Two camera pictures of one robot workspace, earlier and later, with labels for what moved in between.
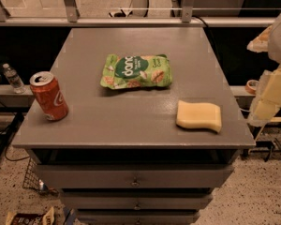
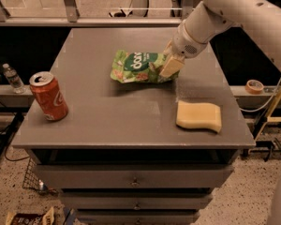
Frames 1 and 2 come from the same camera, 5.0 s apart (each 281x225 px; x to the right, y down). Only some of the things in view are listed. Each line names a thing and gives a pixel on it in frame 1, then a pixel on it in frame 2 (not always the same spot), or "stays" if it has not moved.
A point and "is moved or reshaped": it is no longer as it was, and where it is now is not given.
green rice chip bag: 125,70 is moved or reshaped
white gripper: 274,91 to 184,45
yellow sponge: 195,115 stays
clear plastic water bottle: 13,79 stays
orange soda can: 49,95 stays
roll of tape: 252,86 stays
